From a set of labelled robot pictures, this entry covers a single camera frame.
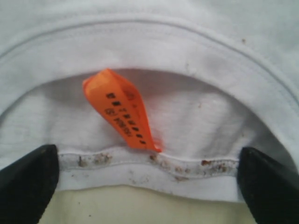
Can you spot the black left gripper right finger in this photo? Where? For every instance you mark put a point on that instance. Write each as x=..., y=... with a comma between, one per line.
x=269, y=189

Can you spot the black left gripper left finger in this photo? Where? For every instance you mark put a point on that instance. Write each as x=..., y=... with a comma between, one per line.
x=27, y=186

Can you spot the white t-shirt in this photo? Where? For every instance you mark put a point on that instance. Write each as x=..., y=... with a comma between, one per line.
x=215, y=76

